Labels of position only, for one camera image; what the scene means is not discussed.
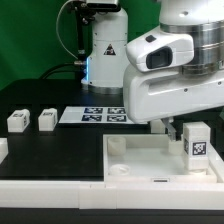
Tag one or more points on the white square tabletop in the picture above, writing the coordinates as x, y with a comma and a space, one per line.
146, 158

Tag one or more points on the white sheet with markers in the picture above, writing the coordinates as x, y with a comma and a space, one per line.
103, 115

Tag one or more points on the white front fence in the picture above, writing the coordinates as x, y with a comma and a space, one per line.
99, 195

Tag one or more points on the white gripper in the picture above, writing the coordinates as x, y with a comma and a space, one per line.
166, 93

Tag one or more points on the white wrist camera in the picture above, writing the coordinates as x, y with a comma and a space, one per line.
157, 50

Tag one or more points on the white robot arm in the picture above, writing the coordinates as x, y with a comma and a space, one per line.
203, 20

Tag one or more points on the white left fence piece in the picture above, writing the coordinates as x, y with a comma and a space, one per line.
3, 149

